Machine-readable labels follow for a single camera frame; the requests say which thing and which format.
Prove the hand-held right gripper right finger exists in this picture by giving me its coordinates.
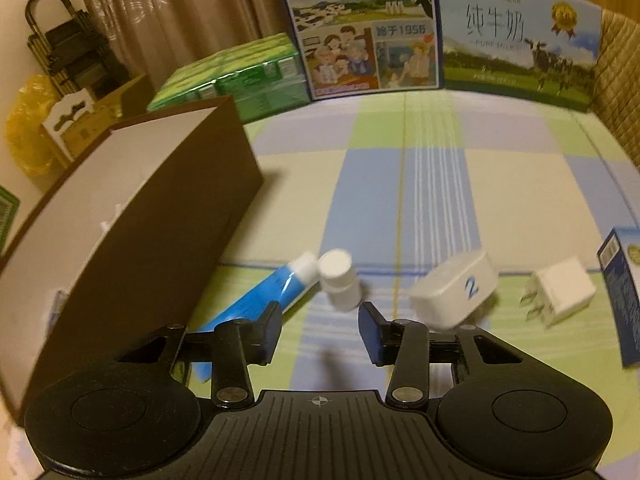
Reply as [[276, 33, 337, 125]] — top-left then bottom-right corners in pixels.
[[357, 301, 526, 406]]

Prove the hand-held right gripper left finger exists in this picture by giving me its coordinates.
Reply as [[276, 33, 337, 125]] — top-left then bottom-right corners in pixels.
[[112, 301, 283, 408]]

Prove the blue tube with white cap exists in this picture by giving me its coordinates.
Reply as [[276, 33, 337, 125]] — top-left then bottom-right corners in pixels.
[[187, 252, 321, 383]]

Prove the small white bottle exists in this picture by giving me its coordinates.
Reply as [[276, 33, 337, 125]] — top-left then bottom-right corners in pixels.
[[317, 248, 362, 313]]

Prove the white charger block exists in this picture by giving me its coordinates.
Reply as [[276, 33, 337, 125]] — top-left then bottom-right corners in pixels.
[[409, 249, 498, 331]]

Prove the brown storage box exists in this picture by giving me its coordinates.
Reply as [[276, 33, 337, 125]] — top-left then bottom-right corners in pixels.
[[0, 95, 266, 413]]

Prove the small white plug adapter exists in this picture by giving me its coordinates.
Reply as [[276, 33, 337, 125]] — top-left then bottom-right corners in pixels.
[[519, 256, 597, 329]]

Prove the plaid tablecloth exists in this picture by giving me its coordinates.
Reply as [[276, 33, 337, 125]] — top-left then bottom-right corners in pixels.
[[185, 82, 640, 401]]

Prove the blue and white medicine box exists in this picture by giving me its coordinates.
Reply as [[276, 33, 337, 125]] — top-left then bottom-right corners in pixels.
[[597, 227, 640, 368]]

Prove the green wrapped carton pack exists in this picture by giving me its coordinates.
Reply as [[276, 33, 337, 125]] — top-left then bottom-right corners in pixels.
[[146, 32, 310, 123]]

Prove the white and brown cardboard box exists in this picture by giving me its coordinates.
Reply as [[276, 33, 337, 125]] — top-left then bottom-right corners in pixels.
[[41, 72, 156, 168]]

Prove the green edged packet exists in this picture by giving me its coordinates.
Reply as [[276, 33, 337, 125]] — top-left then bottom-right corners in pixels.
[[0, 185, 21, 256]]

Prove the blue cartoon milk carton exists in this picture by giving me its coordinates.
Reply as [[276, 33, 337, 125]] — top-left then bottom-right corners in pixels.
[[272, 0, 446, 101]]

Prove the light blue cow milk carton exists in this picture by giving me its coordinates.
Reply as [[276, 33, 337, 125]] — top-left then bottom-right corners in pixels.
[[436, 0, 602, 113]]

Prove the yellow plastic bag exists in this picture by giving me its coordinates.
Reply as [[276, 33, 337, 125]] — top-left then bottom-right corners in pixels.
[[5, 74, 56, 177]]

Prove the beige curtain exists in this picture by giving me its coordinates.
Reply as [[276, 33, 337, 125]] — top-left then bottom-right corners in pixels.
[[70, 0, 471, 78]]

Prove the black folding rack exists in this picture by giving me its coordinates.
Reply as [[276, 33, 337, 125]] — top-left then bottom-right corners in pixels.
[[26, 0, 132, 98]]

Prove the quilted beige chair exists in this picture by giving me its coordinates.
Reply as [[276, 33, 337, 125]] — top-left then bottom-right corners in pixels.
[[587, 7, 640, 166]]

